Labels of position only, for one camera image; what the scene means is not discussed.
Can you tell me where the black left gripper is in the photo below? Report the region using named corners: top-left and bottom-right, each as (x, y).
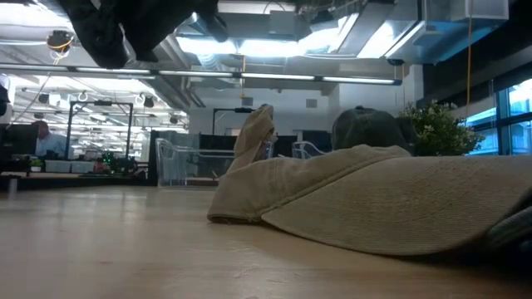
top-left (118, 0), bottom-right (229, 63)

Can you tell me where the beige cotton baseball cap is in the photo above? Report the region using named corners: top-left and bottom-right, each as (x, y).
top-left (206, 144), bottom-right (532, 257)
top-left (226, 103), bottom-right (278, 174)

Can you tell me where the dark green denim baseball cap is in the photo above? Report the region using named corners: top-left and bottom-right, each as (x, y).
top-left (484, 201), bottom-right (532, 252)
top-left (331, 105), bottom-right (419, 157)

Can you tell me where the clear acrylic hat stand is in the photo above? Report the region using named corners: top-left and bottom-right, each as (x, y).
top-left (290, 140), bottom-right (333, 161)
top-left (155, 136), bottom-right (236, 188)

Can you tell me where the long linear ceiling light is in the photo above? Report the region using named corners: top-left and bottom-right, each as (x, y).
top-left (0, 62), bottom-right (403, 86)

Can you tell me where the person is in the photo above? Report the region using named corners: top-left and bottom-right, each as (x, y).
top-left (32, 119), bottom-right (68, 159)

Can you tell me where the white storage box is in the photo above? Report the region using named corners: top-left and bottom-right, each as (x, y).
top-left (44, 159), bottom-right (96, 174)

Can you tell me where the dark side desk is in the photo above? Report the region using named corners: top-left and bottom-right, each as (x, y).
top-left (0, 170), bottom-right (159, 193)

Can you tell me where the black computer monitor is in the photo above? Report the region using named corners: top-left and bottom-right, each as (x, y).
top-left (0, 123), bottom-right (41, 157)

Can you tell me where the green potted plant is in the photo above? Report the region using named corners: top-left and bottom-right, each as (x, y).
top-left (398, 99), bottom-right (486, 157)

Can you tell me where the black background rig frame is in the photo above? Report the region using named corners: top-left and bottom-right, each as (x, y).
top-left (211, 106), bottom-right (257, 136)
top-left (66, 100), bottom-right (135, 162)

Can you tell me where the black ceiling cord reel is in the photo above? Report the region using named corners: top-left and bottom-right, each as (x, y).
top-left (45, 28), bottom-right (76, 54)

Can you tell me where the silver rectangular ventilation duct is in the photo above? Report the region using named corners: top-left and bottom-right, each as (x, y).
top-left (357, 0), bottom-right (510, 66)

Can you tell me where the yellow hanging cord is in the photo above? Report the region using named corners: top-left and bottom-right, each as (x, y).
top-left (464, 0), bottom-right (475, 110)

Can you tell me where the black window frame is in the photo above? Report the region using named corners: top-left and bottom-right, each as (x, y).
top-left (456, 61), bottom-right (532, 157)

